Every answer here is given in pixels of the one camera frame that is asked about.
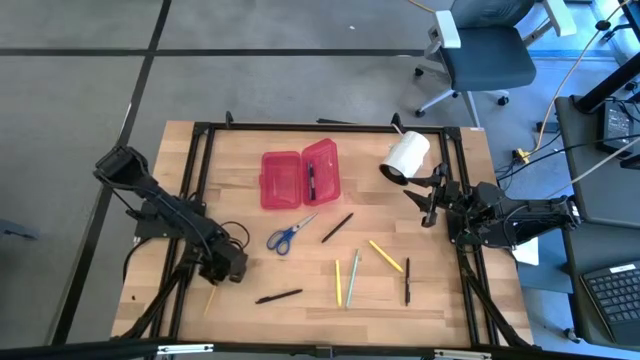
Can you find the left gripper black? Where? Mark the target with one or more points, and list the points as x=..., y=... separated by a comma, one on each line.
x=227, y=257

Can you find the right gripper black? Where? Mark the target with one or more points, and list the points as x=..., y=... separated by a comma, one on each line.
x=450, y=197

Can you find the thin yellow pencil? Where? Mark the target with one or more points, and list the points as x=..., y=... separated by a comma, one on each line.
x=210, y=300

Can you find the black pen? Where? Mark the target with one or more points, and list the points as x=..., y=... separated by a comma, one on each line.
x=337, y=228
x=278, y=296
x=407, y=282

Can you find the yellow pen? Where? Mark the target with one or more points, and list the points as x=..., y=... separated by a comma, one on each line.
x=385, y=256

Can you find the red plastic pencil box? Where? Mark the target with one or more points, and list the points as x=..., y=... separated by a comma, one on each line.
x=280, y=180

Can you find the grey pen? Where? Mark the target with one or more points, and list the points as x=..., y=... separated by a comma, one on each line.
x=352, y=278

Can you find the black marker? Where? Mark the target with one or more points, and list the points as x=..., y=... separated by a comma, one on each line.
x=311, y=182

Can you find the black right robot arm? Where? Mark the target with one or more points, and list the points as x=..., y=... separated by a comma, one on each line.
x=530, y=215

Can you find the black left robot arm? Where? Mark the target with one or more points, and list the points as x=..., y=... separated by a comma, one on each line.
x=165, y=205

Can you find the white cylindrical spot lamp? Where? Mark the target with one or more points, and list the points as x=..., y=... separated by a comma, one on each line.
x=410, y=152

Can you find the yellow plug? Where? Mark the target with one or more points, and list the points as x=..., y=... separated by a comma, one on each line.
x=522, y=156

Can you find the white paper sheet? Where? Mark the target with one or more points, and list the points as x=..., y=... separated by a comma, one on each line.
x=530, y=255

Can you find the black rig crossbar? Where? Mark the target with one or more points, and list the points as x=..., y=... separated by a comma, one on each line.
x=100, y=348

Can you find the grey office chair white armrests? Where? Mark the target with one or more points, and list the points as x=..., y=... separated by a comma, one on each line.
x=487, y=57

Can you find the grey office desk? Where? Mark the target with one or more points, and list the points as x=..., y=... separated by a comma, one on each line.
x=575, y=310
x=600, y=190

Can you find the black power adapter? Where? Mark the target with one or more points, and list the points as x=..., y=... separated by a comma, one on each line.
x=615, y=125

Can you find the black desk leg bar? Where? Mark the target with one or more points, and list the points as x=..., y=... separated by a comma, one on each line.
x=605, y=87

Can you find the blue grey floor object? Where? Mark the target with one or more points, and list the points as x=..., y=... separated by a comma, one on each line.
x=17, y=231

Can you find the black keyboard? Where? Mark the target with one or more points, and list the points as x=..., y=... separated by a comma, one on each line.
x=615, y=300

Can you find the black caster base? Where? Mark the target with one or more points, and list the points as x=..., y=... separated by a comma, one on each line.
x=617, y=27

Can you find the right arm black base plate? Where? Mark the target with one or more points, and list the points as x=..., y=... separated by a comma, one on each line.
x=455, y=225

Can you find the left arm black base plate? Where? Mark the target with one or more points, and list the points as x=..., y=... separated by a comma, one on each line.
x=150, y=227

